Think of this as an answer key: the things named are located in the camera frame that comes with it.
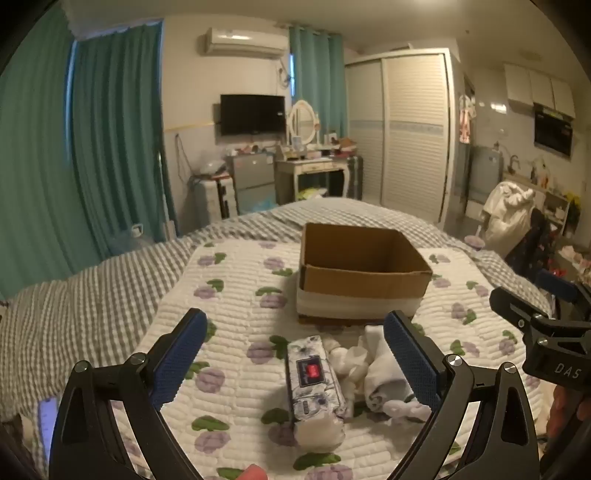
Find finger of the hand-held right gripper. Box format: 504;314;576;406
489;287;553;334
537;270;591;321

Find white sliding door wardrobe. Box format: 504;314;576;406
344;48;457;223

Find black wall television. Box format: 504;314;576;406
219;94;286;136

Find white wall cabinets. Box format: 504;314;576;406
503;63;576;119

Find white dressing table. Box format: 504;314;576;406
274;156;350;205

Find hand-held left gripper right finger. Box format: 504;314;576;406
383;310;541;480

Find narrow green curtain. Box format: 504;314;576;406
288;25;348;139

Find light purple flat object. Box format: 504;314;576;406
39;397;58;464

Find floral tissue pack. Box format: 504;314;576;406
283;335;348;422

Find white floral quilted blanket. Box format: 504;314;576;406
108;240;555;480

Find white air conditioner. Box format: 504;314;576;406
198;27;290;61

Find black range hood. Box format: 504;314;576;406
533;103;575;156

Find grey mini fridge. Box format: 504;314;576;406
225;152;278;217

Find small white sock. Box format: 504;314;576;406
329;342;371;394

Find wide green curtain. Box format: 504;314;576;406
0;11;178;298

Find person's right hand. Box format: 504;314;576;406
547;382;591;445

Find oval white vanity mirror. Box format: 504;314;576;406
286;100;320;147

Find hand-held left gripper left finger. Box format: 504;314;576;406
48;308;208;480

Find brown cardboard box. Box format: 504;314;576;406
295;222;434;324

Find hanging pink clothes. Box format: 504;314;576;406
458;93;477;145

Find dark floral chair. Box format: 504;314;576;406
505;209;563;278

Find white drawer cabinet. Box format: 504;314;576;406
193;177;237;228

